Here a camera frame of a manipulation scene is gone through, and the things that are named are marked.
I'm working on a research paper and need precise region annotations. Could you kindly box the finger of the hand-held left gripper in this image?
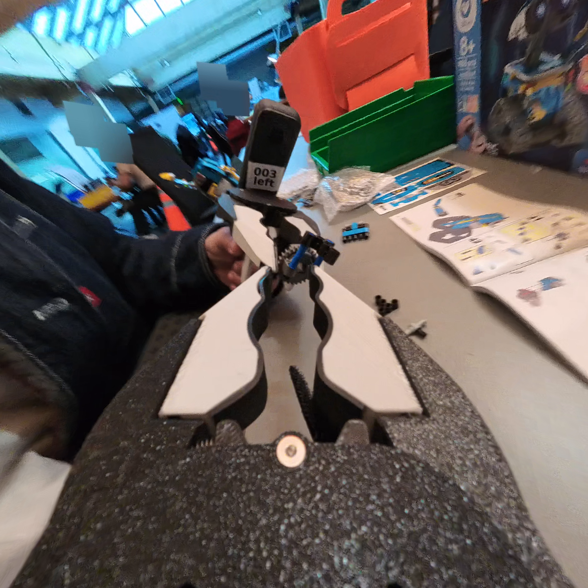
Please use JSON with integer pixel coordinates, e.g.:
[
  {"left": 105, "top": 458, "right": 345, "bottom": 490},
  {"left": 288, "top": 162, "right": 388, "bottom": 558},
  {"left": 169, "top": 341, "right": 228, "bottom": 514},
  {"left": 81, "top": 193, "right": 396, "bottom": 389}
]
[
  {"left": 231, "top": 204, "right": 280, "bottom": 272},
  {"left": 275, "top": 215, "right": 323, "bottom": 254}
]

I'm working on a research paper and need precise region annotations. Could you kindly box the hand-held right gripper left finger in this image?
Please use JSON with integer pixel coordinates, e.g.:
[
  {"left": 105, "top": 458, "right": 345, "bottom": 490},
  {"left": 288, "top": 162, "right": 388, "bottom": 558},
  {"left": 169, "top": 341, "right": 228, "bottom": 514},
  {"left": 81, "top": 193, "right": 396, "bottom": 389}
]
[{"left": 158, "top": 266, "right": 270, "bottom": 417}]

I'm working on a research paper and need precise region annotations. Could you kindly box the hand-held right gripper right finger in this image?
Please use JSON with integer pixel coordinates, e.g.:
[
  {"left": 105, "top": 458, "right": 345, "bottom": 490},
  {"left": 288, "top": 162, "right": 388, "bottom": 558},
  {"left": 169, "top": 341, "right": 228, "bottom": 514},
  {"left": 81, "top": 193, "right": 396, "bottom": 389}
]
[{"left": 310, "top": 266, "right": 423, "bottom": 417}]

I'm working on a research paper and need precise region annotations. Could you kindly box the blue black pin connector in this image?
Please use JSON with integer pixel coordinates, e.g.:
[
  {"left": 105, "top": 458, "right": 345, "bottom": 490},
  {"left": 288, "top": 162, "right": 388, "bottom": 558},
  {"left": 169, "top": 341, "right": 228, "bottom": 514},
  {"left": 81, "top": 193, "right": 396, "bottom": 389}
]
[{"left": 287, "top": 231, "right": 342, "bottom": 273}]

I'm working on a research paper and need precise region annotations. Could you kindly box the person's left forearm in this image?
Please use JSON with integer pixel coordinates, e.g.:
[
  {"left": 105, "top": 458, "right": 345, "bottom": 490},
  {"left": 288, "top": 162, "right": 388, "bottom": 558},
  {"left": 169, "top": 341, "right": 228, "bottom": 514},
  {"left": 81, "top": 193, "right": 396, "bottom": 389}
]
[{"left": 106, "top": 223, "right": 226, "bottom": 322}]

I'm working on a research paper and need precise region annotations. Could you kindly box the grey desk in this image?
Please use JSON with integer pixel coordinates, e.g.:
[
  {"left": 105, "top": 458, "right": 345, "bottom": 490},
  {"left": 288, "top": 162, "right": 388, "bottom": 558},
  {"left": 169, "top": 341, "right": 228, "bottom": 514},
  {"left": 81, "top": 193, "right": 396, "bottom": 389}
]
[{"left": 276, "top": 138, "right": 588, "bottom": 588}]

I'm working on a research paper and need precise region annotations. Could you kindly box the person's left hand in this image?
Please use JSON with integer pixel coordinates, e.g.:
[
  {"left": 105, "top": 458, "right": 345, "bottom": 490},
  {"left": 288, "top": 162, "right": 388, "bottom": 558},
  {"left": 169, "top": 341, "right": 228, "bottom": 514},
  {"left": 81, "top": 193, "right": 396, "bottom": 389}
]
[{"left": 204, "top": 225, "right": 259, "bottom": 289}]

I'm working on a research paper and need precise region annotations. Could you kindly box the small clear plastic bag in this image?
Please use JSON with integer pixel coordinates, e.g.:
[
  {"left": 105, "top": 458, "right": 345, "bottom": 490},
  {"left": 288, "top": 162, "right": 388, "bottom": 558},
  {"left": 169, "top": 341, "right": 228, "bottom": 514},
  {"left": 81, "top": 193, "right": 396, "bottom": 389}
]
[{"left": 279, "top": 169, "right": 321, "bottom": 208}]

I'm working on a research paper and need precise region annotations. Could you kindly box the large clear plastic bag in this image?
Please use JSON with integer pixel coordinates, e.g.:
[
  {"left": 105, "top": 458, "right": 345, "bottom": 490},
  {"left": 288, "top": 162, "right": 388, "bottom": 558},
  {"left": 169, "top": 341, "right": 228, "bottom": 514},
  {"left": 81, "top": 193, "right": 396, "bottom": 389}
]
[{"left": 316, "top": 167, "right": 397, "bottom": 222}]

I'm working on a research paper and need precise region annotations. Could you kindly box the orange traffic cone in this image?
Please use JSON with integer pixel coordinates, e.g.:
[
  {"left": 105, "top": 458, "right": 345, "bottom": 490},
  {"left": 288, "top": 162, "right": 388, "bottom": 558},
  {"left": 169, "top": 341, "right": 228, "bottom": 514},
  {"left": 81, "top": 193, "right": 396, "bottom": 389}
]
[{"left": 157, "top": 186, "right": 192, "bottom": 232}]

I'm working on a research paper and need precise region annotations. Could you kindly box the green plastic bin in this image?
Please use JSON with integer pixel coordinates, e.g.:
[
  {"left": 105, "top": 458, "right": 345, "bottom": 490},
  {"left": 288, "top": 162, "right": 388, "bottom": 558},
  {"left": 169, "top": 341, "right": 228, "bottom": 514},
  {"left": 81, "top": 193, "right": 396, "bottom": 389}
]
[{"left": 308, "top": 75, "right": 458, "bottom": 176}]

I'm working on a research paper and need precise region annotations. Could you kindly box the orange plastic carrier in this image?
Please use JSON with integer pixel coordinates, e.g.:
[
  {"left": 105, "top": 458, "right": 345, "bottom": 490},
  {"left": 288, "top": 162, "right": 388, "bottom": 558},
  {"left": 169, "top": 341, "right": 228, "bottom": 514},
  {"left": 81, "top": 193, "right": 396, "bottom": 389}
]
[{"left": 275, "top": 0, "right": 431, "bottom": 144}]

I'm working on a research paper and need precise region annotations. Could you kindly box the blue sticker sheet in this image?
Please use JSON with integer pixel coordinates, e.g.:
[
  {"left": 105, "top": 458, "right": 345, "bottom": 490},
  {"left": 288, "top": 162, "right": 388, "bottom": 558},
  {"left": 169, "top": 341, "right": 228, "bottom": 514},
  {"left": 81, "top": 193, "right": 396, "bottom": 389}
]
[{"left": 367, "top": 157, "right": 488, "bottom": 217}]

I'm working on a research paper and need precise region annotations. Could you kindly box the dark denim jacket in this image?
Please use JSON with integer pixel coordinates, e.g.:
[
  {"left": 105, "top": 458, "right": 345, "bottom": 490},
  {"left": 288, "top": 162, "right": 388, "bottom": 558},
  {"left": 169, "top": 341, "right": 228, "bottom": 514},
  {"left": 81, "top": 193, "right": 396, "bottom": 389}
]
[{"left": 0, "top": 156, "right": 230, "bottom": 462}]

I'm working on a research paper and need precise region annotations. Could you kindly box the instruction booklet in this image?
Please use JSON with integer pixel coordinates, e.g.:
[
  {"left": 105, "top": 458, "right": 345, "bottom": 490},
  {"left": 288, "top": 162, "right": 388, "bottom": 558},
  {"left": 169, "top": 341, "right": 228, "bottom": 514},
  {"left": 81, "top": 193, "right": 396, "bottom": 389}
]
[{"left": 390, "top": 183, "right": 588, "bottom": 383}]

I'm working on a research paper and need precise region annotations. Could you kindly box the white shirt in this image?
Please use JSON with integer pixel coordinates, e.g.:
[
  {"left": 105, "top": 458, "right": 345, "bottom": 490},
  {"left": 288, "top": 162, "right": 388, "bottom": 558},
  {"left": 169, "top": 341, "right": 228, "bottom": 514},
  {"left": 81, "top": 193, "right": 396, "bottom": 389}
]
[{"left": 0, "top": 429, "right": 74, "bottom": 588}]

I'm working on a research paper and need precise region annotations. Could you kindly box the dark blue toy box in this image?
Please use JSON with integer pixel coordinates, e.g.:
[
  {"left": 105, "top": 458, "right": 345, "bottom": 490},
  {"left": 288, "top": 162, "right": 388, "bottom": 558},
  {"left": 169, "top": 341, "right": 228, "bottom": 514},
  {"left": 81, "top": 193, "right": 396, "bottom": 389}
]
[{"left": 451, "top": 0, "right": 588, "bottom": 176}]

